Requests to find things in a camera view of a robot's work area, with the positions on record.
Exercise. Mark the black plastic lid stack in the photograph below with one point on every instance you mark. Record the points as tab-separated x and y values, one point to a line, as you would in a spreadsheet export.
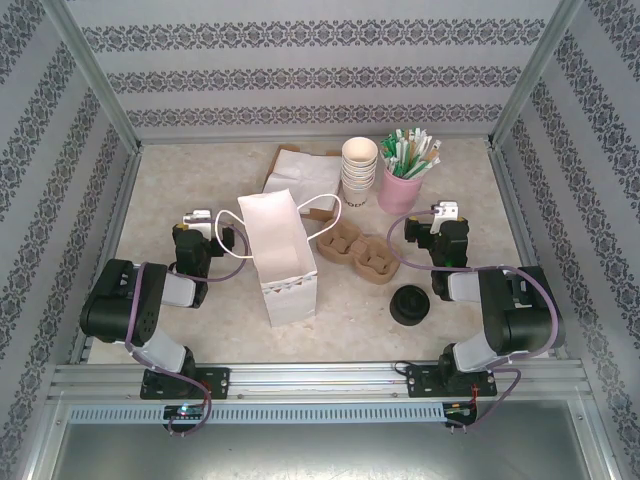
410	305

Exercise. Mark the grey metal sheet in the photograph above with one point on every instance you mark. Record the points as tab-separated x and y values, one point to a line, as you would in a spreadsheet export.
320	450

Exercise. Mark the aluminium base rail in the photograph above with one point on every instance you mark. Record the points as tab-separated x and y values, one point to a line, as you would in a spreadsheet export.
320	380

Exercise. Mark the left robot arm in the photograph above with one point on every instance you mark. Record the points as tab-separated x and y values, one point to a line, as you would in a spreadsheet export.
115	300

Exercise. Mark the aluminium side rail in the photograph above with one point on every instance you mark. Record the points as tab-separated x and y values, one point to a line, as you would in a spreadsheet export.
512	210
120	210

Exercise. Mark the brown cardboard cup carrier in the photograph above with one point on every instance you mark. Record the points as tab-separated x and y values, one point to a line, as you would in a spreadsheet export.
345	256

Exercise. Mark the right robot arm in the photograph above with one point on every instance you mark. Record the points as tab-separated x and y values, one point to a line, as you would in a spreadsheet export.
525	320

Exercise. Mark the aluminium frame post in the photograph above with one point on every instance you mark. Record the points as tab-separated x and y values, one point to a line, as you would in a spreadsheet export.
90	75
540	70

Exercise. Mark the white paper gift bag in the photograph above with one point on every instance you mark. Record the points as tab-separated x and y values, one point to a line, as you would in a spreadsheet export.
290	305

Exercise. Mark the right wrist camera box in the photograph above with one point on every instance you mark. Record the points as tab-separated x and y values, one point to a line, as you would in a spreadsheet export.
446	210

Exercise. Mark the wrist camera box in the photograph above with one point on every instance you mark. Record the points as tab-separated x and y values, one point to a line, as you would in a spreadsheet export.
446	210
197	217

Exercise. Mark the small controller board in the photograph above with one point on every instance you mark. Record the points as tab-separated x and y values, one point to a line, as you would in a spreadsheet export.
185	411
457	410

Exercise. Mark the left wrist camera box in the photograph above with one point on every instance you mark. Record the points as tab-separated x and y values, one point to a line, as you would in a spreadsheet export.
197	217

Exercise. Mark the brown cardboard napkin box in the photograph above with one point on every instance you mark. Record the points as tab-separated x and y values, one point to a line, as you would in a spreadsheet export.
318	216

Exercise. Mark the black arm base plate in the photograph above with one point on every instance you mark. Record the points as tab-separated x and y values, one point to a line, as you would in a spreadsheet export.
420	382
217	382

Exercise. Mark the white paper cup black print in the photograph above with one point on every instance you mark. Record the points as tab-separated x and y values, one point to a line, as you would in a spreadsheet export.
357	197

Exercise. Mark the brown paper wrapped straw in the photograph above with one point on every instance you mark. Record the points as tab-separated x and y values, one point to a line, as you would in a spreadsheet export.
434	149

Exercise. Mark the pink straw holder cup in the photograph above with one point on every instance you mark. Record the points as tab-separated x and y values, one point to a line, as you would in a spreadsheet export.
400	195

